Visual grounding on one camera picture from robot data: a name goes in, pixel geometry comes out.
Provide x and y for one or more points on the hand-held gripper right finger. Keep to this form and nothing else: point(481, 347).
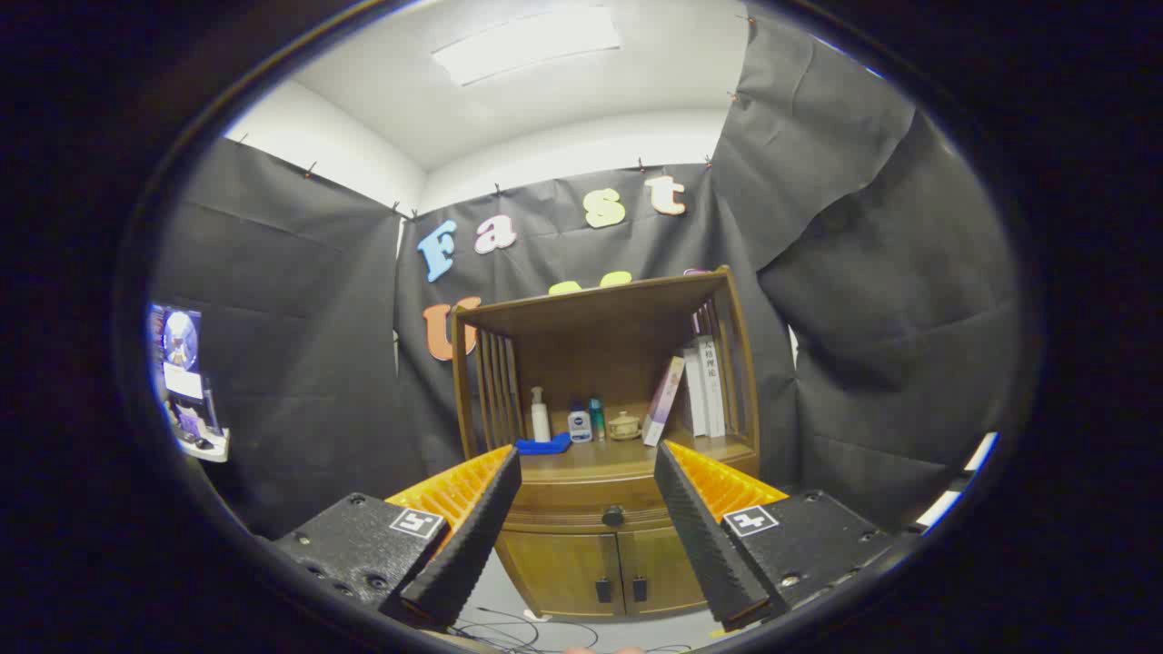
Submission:
point(700, 536)

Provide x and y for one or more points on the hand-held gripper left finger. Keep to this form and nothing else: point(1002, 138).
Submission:
point(472, 536)

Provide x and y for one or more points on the black drawer knob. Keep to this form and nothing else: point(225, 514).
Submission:
point(613, 515)

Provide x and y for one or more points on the wooden drawer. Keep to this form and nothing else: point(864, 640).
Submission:
point(563, 500)

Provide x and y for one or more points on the wooden cabinet door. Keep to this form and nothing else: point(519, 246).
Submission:
point(563, 572)
point(668, 568)

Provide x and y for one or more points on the wooden countertop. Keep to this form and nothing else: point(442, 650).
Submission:
point(618, 456)

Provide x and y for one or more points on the wooden cabinet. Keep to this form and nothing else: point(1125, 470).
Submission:
point(581, 327)

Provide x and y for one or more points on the blue folded cloth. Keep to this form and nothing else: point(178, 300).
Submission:
point(543, 446)

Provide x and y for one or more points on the lidded ceramic tea cup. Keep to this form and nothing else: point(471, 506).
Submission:
point(625, 427)

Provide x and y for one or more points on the white pump bottle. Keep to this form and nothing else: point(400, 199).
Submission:
point(541, 422)

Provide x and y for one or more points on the patterned cover book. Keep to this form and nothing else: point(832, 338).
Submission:
point(694, 400)

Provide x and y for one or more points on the purple cover book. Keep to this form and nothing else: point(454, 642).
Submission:
point(661, 404)

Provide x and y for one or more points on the white book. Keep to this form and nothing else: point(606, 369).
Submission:
point(713, 386)

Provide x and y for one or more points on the white lotion bottle blue cap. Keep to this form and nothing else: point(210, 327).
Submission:
point(580, 427)

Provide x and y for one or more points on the teal bottle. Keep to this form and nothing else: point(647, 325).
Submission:
point(597, 420)

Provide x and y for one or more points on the white shelf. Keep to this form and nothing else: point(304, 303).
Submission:
point(207, 447)

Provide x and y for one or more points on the ceiling light panel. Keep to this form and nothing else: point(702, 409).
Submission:
point(527, 44)

